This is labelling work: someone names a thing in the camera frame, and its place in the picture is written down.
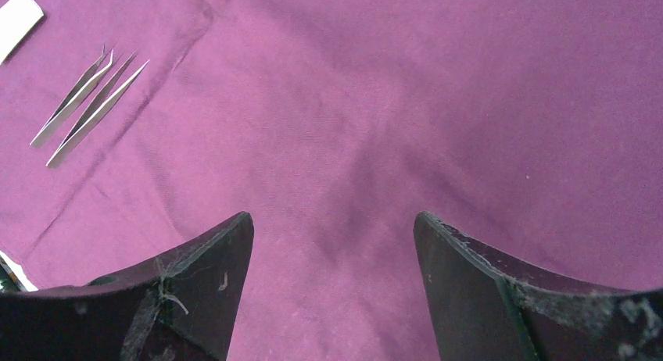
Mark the purple cloth wrap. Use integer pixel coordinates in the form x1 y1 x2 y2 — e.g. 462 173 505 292
1 0 662 360

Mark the small white sterile packet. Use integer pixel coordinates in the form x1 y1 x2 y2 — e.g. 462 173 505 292
1 0 45 63

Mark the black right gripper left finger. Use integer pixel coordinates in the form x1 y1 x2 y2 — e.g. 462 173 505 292
1 212 254 360

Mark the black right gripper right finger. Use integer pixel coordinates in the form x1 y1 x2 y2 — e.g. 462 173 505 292
414 212 662 360

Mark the steel scalpel handle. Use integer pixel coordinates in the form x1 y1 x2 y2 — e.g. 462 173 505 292
30 46 114 148

